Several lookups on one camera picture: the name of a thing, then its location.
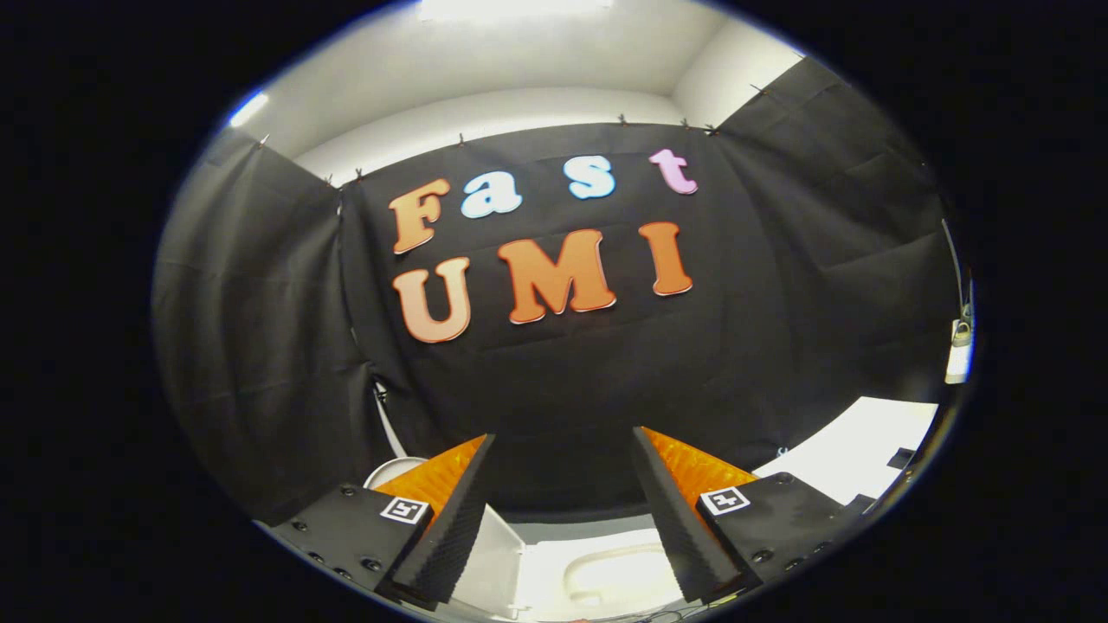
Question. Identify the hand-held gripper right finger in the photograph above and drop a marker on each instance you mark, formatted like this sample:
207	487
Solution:
688	536

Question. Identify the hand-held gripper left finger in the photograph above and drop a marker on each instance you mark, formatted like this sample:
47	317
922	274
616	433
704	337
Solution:
437	541

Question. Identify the white drawer cabinet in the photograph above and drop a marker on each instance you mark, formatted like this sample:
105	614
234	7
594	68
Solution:
848	450

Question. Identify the black backdrop cloth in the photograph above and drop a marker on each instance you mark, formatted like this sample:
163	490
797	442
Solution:
563	381

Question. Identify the ceiling light panel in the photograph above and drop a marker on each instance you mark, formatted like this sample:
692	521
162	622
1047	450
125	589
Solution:
249	109

